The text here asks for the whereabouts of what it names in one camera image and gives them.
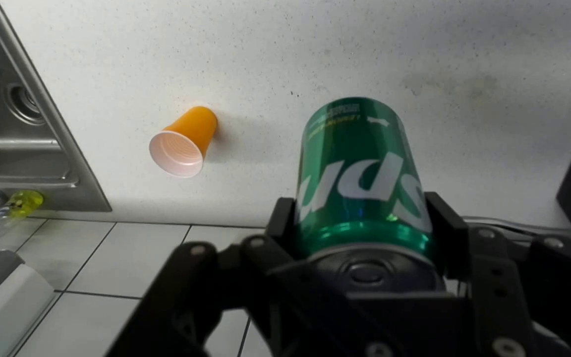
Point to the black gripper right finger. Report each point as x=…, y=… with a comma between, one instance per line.
x=517, y=293

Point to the yellow-green dish soap bottle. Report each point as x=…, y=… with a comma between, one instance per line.
x=23, y=202

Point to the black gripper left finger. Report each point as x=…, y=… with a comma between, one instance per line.
x=259, y=275

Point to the stainless steel sink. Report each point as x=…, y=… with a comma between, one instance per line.
x=35, y=144

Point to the green Sprite can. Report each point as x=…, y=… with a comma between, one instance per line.
x=360, y=210

